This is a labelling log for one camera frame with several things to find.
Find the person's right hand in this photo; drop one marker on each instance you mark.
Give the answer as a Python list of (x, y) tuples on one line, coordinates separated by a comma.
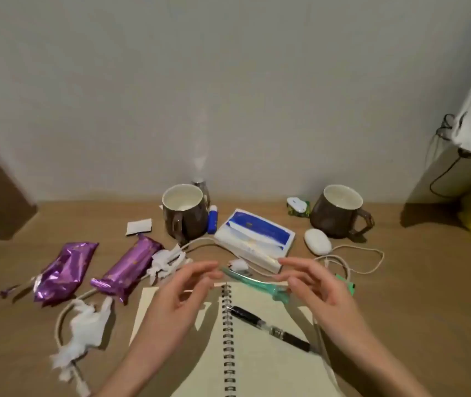
[(330, 305)]

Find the person's left hand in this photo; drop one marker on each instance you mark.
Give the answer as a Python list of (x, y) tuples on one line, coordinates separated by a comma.
[(173, 318)]

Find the small green paper tag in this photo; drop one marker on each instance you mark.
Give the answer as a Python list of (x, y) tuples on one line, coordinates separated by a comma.
[(348, 286)]

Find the purple snack wrapper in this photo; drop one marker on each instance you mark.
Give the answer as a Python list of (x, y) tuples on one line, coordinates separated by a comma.
[(63, 274), (130, 268)]

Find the black pen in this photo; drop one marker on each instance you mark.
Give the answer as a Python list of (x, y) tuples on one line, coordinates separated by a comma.
[(260, 322)]

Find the green toothbrush packet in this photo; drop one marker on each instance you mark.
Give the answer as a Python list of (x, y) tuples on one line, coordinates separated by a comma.
[(256, 281)]

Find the brown mug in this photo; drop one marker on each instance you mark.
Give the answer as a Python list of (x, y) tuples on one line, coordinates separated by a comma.
[(187, 221), (334, 223)]

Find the brown spiral notebook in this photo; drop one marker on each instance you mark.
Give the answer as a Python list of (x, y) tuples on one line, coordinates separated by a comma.
[(260, 359)]

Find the white paper scrap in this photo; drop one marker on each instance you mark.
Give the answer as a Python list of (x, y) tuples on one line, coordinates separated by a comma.
[(138, 227)]

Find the white oval earbud case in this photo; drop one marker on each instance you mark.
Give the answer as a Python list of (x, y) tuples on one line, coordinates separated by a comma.
[(317, 241)]

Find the blue white tissue pack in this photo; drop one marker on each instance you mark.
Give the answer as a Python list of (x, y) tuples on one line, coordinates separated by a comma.
[(252, 239)]

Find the blue lip balm stick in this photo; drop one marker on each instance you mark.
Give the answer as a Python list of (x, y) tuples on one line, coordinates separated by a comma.
[(212, 221)]

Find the small white green packet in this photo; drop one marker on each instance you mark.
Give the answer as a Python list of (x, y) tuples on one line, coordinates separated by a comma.
[(296, 204)]

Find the small glass bottle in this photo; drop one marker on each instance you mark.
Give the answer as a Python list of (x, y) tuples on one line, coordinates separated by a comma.
[(203, 189)]

